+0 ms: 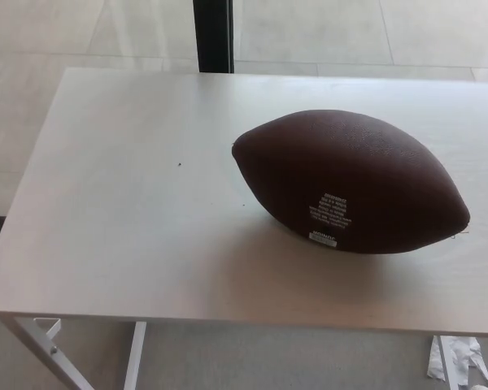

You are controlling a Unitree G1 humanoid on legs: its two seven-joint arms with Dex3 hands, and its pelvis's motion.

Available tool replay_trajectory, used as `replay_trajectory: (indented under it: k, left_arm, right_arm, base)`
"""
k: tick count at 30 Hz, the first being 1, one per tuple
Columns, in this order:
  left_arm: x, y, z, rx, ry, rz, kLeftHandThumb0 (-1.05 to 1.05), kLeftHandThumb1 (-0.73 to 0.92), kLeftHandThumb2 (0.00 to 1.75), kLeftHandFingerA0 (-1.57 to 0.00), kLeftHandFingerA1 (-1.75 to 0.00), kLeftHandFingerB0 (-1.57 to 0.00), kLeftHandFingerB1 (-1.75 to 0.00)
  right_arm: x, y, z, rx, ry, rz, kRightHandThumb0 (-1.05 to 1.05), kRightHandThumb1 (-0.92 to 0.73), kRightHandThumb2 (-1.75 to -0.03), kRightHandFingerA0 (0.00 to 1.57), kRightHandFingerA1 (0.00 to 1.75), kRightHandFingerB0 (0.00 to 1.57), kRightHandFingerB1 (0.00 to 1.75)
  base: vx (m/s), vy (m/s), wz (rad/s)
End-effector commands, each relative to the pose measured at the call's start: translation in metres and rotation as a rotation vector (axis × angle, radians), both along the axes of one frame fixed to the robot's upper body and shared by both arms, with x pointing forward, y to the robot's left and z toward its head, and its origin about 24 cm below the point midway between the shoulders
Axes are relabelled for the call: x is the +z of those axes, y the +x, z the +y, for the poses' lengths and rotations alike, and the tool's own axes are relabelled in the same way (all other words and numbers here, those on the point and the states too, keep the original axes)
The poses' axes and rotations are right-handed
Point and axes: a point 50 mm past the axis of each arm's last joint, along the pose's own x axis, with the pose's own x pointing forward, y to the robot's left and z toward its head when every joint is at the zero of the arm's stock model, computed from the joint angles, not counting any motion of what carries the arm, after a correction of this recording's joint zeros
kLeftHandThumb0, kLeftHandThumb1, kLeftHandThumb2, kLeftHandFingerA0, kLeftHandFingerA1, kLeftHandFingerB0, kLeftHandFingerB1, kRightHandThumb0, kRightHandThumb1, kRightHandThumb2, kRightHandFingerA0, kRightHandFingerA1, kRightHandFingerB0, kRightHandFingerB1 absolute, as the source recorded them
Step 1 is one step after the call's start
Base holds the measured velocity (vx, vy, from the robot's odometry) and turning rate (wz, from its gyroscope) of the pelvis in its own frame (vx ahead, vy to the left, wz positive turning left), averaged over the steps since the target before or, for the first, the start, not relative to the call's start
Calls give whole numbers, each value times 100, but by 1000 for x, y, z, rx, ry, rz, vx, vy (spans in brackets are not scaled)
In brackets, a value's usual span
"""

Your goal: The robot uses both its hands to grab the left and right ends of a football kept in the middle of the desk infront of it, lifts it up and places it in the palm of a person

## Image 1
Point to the brown leather american football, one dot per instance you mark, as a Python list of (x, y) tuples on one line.
[(349, 170)]

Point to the white straight table leg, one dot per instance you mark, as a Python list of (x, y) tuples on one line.
[(136, 353)]

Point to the white slanted table leg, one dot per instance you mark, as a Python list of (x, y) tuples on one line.
[(44, 345)]

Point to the thin white table leg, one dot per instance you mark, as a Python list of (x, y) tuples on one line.
[(446, 357)]

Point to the crumpled white paper strip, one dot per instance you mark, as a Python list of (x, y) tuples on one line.
[(465, 357)]

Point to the black window frame post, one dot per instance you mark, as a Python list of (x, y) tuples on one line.
[(211, 36)]

